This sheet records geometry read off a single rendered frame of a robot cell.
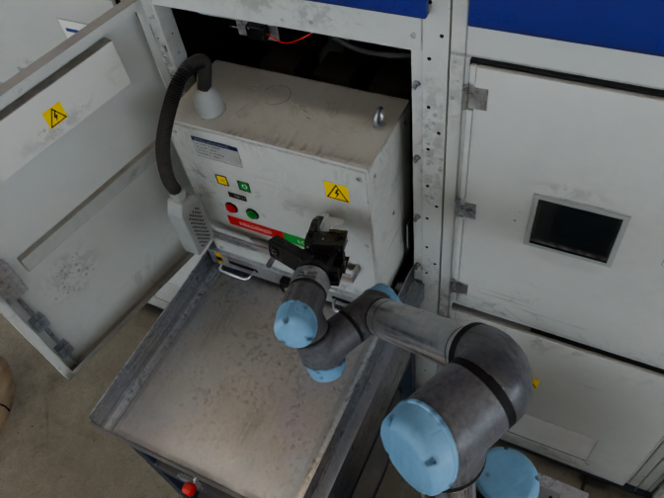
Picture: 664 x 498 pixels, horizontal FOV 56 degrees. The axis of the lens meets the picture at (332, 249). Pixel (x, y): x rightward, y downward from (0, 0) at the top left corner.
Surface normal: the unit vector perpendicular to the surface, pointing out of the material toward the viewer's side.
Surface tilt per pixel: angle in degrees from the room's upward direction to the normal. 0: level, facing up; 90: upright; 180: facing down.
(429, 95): 90
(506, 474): 8
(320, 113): 0
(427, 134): 90
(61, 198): 90
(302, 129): 0
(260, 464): 0
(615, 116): 90
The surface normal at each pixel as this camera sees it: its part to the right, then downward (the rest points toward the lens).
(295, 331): -0.20, 0.61
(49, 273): 0.81, 0.41
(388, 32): -0.43, 0.74
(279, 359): -0.11, -0.61
